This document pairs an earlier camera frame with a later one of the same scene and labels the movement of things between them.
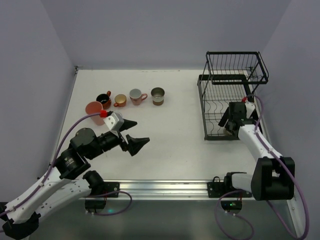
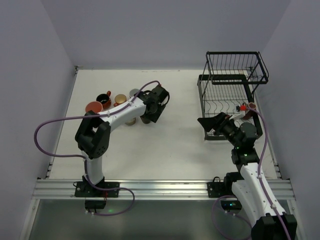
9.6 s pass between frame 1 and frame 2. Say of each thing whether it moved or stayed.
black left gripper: moved
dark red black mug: stayed
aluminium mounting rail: stayed
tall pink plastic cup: stayed
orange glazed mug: stayed
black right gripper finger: moved
